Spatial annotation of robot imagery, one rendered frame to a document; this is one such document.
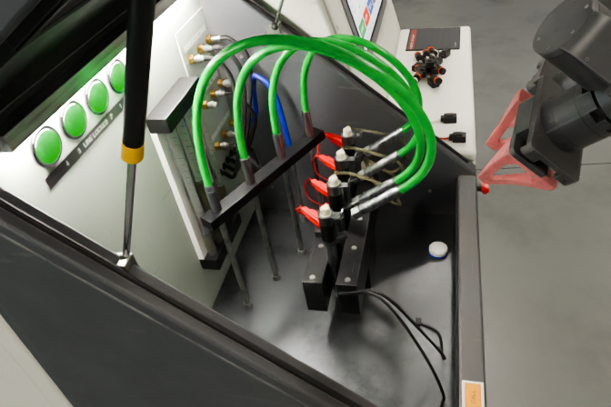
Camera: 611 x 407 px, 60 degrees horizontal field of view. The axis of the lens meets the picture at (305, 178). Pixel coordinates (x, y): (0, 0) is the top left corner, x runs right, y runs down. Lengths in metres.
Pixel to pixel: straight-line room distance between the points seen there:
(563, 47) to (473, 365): 0.55
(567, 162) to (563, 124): 0.04
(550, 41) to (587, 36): 0.04
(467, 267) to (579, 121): 0.52
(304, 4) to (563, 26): 0.69
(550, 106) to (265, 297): 0.77
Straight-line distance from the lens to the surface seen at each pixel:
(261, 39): 0.74
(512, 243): 2.42
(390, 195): 0.84
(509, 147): 0.55
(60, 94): 0.70
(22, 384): 0.90
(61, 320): 0.69
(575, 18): 0.48
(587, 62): 0.46
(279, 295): 1.15
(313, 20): 1.10
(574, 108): 0.54
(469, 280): 0.99
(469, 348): 0.90
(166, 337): 0.62
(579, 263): 2.39
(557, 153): 0.56
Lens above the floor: 1.69
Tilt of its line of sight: 37 degrees down
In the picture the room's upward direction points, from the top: 11 degrees counter-clockwise
